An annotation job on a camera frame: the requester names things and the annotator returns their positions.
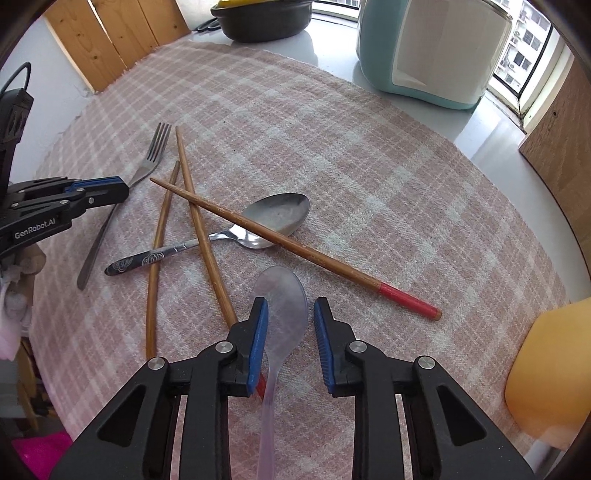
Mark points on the translucent plastic spoon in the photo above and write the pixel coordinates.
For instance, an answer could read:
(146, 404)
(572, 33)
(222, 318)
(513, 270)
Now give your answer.
(284, 304)

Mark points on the wooden chopstick with red end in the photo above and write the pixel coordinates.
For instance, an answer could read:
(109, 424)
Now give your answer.
(154, 277)
(323, 258)
(203, 230)

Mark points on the person's left forearm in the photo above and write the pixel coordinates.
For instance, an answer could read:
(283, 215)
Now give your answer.
(11, 318)

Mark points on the metal fork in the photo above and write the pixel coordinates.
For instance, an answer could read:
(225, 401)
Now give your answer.
(147, 166)

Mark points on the black pot with yellow lid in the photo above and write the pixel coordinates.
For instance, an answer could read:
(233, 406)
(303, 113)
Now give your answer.
(263, 23)

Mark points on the pine wood panel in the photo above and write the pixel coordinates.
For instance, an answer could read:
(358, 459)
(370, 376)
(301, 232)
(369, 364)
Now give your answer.
(115, 41)

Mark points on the pink plaid cloth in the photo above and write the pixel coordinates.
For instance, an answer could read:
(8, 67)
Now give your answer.
(392, 184)

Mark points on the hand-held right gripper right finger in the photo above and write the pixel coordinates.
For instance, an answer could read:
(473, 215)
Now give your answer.
(323, 341)

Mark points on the person's left hand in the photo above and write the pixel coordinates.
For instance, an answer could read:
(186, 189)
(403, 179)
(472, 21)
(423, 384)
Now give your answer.
(32, 261)

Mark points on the teal and white electric cooker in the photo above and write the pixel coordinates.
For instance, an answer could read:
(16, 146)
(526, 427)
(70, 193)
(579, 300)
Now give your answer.
(415, 46)

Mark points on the apartment buildings outside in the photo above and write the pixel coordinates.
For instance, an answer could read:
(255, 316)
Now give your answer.
(515, 60)

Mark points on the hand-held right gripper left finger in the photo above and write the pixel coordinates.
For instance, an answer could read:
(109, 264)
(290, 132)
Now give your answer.
(258, 341)

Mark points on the magenta object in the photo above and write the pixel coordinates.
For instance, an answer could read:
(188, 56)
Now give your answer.
(37, 450)

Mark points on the yellow plastic container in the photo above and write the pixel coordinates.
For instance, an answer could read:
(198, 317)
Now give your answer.
(549, 369)

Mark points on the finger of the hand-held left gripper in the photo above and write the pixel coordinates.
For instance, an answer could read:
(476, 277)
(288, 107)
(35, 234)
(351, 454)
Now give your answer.
(92, 182)
(111, 194)

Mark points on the light wooden board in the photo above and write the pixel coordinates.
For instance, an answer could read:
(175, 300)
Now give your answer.
(563, 138)

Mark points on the white window frame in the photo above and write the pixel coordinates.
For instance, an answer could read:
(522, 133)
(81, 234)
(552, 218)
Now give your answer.
(554, 74)

